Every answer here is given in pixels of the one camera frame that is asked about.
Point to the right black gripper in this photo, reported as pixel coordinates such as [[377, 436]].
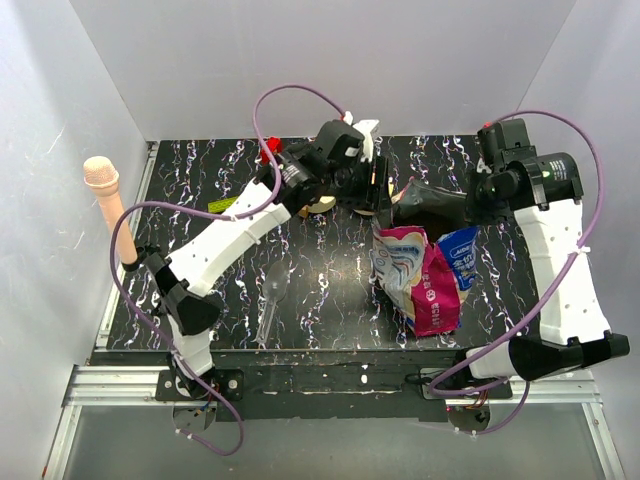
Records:
[[476, 215]]

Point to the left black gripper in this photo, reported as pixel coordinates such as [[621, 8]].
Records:
[[376, 195]]

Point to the pink pet food bag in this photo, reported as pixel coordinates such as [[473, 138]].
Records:
[[427, 281]]

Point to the clear plastic scoop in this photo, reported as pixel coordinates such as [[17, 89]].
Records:
[[273, 290]]

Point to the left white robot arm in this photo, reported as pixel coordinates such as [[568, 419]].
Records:
[[269, 200]]

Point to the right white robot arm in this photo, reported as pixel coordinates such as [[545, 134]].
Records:
[[566, 330]]

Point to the cream double pet bowl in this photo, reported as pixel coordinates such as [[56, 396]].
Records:
[[326, 203]]

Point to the red toy block car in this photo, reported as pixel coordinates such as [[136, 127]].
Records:
[[274, 146]]

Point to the green toy brick plate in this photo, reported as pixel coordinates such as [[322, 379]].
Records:
[[220, 206]]

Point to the black microphone tripod stand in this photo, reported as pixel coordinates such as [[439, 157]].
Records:
[[145, 255]]

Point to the pink microphone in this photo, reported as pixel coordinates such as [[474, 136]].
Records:
[[102, 178]]

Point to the aluminium frame rail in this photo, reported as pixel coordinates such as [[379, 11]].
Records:
[[103, 386]]

